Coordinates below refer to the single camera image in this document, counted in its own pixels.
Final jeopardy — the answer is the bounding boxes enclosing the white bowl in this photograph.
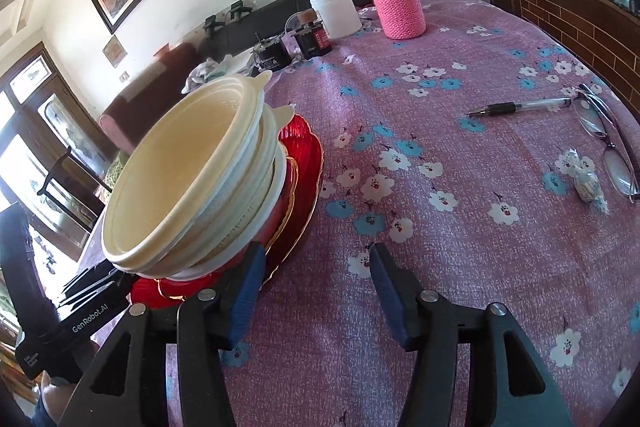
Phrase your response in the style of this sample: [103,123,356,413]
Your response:
[168,145,286,282]

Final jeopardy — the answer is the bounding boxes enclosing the red flower plate gold rim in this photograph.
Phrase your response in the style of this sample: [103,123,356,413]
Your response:
[129,114,323,309]

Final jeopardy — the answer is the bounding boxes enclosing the cream ribbed bowl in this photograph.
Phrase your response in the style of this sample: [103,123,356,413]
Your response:
[102,70,272,273]

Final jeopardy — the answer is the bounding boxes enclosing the person's right hand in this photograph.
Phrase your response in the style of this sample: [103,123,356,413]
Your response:
[30,372,77,427]

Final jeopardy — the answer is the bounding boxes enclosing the purple floral tablecloth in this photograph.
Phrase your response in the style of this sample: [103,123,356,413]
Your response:
[222,0,639,426]

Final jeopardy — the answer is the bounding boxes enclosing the dark wooden chair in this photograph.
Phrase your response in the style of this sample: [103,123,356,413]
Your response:
[36,146,112,233]

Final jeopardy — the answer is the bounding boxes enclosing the wrapped candy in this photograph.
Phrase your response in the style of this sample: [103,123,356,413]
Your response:
[555,148,610,215]

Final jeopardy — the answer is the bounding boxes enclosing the black clear pen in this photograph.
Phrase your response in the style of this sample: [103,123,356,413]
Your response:
[468,98,572,117]

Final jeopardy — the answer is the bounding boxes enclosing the brown armchair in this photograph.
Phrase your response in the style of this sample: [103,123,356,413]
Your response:
[98,42,201,154]

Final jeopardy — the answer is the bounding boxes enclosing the eyeglasses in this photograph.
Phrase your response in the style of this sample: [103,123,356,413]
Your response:
[572,83,639,204]

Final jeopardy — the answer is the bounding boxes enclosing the black small box device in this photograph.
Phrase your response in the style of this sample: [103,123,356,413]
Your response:
[294,9,332,60]

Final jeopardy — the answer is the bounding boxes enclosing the black cylindrical device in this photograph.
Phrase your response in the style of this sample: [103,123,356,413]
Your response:
[253,35,292,72]

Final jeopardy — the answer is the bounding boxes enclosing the crumpled white cloth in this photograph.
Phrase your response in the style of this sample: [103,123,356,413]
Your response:
[181,54,232,94]

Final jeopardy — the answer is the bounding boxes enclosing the white folded cloth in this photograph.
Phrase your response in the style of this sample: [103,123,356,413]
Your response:
[220,49,254,74]

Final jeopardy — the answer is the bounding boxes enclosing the white plastic jar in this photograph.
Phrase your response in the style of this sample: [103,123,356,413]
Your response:
[309,0,362,40]

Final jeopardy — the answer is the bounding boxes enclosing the black sofa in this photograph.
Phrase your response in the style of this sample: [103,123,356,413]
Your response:
[196,0,471,63]

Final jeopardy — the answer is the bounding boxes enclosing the small wall plaque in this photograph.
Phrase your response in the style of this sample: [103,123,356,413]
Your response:
[102,35,127,68]

